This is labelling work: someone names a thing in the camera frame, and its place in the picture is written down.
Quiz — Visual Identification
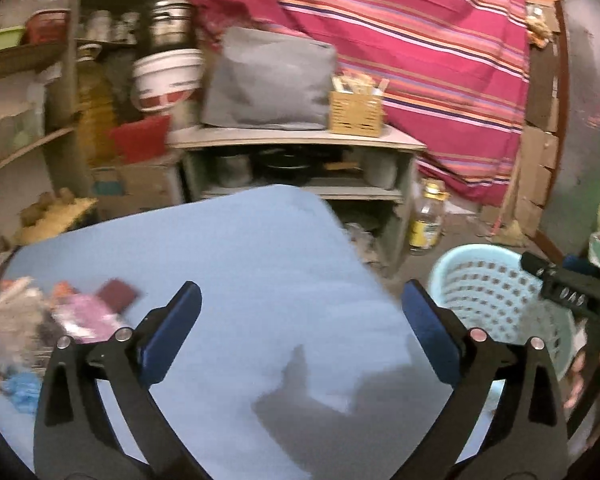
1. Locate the blue plastic shoe cover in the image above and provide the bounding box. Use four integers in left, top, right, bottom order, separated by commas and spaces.
0, 372, 42, 415

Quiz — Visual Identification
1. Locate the pink snack wrapper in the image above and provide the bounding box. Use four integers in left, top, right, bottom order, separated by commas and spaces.
50, 294, 124, 344

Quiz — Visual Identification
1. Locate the maroon scouring pad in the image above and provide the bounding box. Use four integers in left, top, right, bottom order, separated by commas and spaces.
96, 278, 140, 314

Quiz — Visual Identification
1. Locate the patterned snack bag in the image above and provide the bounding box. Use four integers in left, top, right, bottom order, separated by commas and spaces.
0, 276, 47, 366

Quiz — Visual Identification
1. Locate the light blue laundry basket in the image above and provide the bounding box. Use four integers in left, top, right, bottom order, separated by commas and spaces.
427, 244, 576, 378

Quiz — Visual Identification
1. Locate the straw broom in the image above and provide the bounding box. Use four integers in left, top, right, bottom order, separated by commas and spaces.
486, 159, 529, 248

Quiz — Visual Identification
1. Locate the oil bottle on floor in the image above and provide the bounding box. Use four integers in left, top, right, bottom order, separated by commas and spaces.
408, 179, 449, 252

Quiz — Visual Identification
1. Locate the yellow egg tray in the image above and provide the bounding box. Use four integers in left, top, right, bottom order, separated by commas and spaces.
15, 198, 97, 246

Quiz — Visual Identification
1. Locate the blue table cloth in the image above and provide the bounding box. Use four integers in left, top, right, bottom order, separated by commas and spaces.
5, 185, 451, 479

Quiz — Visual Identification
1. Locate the cardboard box under basket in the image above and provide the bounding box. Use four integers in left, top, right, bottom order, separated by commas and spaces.
91, 152, 186, 221

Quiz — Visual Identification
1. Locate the grey low shelf cabinet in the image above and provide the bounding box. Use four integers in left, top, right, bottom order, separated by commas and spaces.
168, 126, 426, 273

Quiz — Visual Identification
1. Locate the dark wooden door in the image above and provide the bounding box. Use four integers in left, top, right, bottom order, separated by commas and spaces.
534, 0, 600, 261

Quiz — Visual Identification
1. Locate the striped red curtain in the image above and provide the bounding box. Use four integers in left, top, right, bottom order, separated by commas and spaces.
190, 0, 529, 206

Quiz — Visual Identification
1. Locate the yellow chopstick holder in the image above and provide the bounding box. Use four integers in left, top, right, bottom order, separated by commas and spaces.
328, 70, 390, 138

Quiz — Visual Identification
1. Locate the red woven basket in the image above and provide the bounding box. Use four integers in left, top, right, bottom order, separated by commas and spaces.
108, 115, 171, 164

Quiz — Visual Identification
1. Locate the cooking oil jug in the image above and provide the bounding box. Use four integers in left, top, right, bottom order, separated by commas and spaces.
76, 42, 118, 167

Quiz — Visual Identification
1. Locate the white plastic bucket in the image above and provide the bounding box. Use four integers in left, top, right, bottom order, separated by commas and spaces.
130, 49, 204, 114

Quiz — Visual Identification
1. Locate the green plastic tray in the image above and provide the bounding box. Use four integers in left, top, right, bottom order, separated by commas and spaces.
0, 26, 26, 51

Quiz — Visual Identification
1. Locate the small red basket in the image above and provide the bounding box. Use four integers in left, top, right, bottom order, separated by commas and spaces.
22, 9, 70, 44

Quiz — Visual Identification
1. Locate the steel cooking pot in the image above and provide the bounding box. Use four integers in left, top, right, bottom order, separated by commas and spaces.
146, 0, 194, 50

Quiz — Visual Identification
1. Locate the wooden wall shelf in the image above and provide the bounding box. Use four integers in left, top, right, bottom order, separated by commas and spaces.
0, 0, 88, 209

